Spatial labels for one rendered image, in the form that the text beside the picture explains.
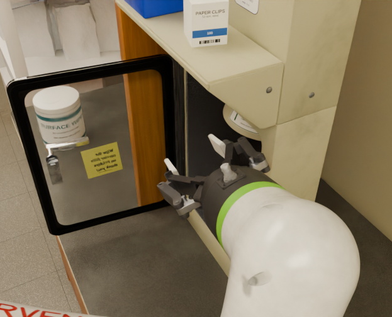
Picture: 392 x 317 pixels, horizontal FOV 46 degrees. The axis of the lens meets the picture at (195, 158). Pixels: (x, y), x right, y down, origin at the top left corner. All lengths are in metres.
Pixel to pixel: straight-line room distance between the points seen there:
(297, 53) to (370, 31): 0.50
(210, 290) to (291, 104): 0.51
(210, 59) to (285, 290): 0.34
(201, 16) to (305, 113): 0.21
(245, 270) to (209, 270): 0.67
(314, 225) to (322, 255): 0.02
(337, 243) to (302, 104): 0.32
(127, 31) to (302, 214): 0.61
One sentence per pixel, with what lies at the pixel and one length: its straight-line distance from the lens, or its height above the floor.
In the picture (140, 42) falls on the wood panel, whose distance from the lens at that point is 0.93.
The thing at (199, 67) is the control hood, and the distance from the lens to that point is 0.59.
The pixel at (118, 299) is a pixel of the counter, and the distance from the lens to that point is 1.03.
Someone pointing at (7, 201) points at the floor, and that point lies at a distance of 2.74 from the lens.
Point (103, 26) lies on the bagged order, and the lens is 1.94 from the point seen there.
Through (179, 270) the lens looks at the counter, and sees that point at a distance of 1.06.
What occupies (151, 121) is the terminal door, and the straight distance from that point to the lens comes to 0.95.
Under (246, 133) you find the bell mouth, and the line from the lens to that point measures 0.79.
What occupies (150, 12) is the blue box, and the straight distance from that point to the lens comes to 0.73.
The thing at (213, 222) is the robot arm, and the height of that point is 1.43.
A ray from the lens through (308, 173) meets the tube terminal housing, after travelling 0.78.
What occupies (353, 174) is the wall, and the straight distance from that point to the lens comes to 1.26.
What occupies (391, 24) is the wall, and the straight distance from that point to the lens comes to 1.07.
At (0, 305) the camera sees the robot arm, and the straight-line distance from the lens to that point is 0.43.
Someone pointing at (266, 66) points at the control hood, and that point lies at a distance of 0.60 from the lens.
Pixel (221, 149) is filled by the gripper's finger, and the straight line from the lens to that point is 0.69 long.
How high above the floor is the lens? 1.79
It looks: 39 degrees down
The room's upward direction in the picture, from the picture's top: straight up
